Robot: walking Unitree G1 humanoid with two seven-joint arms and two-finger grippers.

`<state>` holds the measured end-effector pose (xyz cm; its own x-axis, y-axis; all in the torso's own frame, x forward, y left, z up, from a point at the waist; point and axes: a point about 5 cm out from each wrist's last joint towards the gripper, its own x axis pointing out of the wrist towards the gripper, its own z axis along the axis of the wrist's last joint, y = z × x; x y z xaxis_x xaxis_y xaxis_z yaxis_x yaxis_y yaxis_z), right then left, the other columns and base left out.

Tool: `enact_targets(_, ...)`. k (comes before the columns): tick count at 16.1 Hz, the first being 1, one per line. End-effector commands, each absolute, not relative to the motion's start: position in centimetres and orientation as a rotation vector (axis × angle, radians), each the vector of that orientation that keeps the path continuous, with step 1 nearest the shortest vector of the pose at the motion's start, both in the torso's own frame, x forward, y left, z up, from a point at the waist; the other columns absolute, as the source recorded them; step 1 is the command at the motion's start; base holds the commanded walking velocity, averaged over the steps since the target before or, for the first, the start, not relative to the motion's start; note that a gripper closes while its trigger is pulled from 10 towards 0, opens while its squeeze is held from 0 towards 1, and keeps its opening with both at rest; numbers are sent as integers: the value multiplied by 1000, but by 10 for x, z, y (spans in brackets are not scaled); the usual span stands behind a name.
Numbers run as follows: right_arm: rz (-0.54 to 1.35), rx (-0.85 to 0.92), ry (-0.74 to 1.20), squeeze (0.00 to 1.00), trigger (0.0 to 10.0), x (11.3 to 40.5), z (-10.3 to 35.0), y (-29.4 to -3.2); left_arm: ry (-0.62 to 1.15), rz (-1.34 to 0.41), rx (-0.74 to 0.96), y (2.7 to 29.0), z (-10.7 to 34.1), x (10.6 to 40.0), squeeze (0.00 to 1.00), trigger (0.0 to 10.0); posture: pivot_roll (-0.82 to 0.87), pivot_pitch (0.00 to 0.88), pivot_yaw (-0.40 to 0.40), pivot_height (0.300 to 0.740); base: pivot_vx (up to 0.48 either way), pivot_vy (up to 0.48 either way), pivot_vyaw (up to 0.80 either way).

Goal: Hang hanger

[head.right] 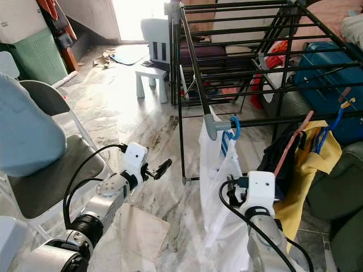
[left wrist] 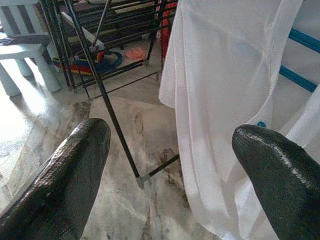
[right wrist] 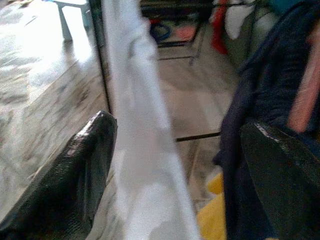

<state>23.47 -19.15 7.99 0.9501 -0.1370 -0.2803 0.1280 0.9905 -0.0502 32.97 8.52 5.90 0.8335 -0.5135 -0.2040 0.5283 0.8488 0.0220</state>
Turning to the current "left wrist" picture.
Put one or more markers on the black metal drying rack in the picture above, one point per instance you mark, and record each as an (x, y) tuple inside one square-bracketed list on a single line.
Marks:
[(114, 117)]

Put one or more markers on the red hanging garment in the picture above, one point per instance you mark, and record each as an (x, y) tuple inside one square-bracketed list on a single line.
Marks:
[(166, 25)]

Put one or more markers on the white shirt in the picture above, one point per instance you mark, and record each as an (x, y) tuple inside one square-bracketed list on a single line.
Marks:
[(212, 75)]

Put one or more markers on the pale plastic child chair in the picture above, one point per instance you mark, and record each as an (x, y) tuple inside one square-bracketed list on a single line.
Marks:
[(15, 52)]

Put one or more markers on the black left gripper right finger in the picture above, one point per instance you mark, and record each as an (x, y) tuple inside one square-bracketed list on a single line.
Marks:
[(287, 190)]

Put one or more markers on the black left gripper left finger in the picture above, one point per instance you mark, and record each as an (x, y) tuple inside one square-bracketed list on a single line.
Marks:
[(55, 190)]

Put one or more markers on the orange cloth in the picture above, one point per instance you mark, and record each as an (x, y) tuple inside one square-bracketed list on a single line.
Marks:
[(135, 53)]

